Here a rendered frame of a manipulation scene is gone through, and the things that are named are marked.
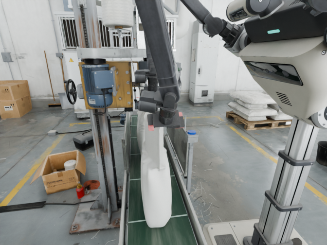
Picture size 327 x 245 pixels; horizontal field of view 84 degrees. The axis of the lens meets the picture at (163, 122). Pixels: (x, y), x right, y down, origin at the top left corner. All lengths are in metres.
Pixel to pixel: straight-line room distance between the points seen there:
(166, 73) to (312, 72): 0.42
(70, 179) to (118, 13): 1.74
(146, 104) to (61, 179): 1.79
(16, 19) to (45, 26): 0.60
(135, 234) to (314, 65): 1.17
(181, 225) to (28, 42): 5.44
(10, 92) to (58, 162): 2.96
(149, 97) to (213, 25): 0.54
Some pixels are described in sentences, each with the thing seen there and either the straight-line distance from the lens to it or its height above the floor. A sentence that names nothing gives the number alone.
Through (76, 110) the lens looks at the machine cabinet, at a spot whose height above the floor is 0.23.
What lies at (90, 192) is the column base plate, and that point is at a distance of 2.19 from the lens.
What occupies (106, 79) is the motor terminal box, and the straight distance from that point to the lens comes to 1.05.
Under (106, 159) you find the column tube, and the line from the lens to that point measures 1.59.
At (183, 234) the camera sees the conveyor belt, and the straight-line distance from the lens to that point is 1.28.
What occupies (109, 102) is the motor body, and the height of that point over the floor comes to 1.11.
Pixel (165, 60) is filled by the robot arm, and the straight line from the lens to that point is 0.50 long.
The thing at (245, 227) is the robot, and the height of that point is 0.26.
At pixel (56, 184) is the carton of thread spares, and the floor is 0.10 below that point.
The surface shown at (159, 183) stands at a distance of 1.03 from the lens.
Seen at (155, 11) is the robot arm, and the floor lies 1.48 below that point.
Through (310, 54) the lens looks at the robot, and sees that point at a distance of 0.66.
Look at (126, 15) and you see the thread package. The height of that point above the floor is 1.57.
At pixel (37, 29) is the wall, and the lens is 5.79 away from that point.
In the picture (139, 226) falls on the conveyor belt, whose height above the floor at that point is 0.38.
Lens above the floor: 1.39
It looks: 21 degrees down
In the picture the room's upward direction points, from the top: straight up
